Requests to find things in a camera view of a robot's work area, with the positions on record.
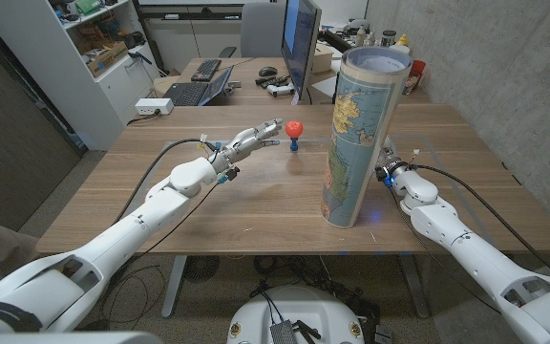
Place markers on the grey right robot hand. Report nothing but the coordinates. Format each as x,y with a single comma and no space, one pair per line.
387,152

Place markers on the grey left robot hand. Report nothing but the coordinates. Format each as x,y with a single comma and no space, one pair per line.
246,142

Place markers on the paper world map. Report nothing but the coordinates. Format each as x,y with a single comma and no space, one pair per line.
356,143

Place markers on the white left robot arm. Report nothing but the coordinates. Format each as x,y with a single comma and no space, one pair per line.
127,234

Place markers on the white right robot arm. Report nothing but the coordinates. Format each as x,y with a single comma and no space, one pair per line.
471,253

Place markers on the wooden office desk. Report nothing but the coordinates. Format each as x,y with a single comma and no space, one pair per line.
246,93

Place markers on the red ball on blue stand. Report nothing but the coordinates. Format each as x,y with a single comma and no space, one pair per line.
294,128

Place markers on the white game controller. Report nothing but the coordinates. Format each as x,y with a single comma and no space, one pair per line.
280,89

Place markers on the black remote control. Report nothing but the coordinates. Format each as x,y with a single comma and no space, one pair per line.
272,81

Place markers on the black computer mouse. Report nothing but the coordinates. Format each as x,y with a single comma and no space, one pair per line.
268,71

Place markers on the open black laptop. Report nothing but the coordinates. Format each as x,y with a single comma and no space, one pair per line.
189,93

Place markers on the black computer keyboard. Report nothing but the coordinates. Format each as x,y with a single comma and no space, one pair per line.
205,70

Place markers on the white power strip box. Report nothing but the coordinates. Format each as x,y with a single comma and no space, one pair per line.
153,105

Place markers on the yellow squeeze bottle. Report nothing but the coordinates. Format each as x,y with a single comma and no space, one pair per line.
402,40

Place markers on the black computer monitor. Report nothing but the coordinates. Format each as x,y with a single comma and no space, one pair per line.
299,43

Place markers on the light wooden box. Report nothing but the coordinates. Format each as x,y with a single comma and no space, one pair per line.
323,58

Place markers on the jar with black lid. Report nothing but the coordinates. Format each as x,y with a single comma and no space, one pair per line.
388,38

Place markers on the grey office chair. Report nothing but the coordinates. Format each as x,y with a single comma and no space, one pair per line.
261,28

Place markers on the small white bottle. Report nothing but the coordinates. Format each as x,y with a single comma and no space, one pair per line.
361,36

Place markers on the round black floor fan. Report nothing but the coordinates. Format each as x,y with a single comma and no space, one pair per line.
201,268

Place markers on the grey metal table leg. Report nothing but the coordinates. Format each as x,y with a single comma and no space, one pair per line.
414,286
174,286

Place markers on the brown cardboard box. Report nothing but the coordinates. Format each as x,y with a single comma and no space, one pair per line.
108,57

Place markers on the white robot torso base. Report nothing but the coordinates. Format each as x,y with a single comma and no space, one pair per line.
299,306

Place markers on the white shelf cabinet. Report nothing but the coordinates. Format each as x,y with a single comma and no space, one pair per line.
65,81

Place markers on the green box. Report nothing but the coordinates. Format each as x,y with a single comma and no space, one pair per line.
87,6

